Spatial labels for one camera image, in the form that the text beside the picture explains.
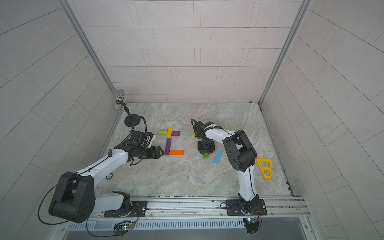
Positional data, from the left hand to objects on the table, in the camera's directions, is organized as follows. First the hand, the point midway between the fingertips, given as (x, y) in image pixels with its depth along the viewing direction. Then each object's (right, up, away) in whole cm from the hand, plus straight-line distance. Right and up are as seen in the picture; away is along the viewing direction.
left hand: (161, 151), depth 87 cm
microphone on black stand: (-26, +18, +17) cm, 36 cm away
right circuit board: (+47, -29, -19) cm, 59 cm away
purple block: (+7, +9, +12) cm, 17 cm away
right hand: (+25, -2, +6) cm, 26 cm away
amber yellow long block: (+3, +10, +12) cm, 16 cm away
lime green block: (-2, +10, +12) cm, 15 cm away
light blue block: (+34, -4, +2) cm, 34 cm away
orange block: (+9, -2, +3) cm, 9 cm away
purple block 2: (+3, +4, +9) cm, 10 cm away
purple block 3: (+3, 0, +4) cm, 5 cm away
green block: (+26, -3, +2) cm, 27 cm away
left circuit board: (-12, -29, -21) cm, 38 cm away
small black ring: (-9, 0, -36) cm, 37 cm away
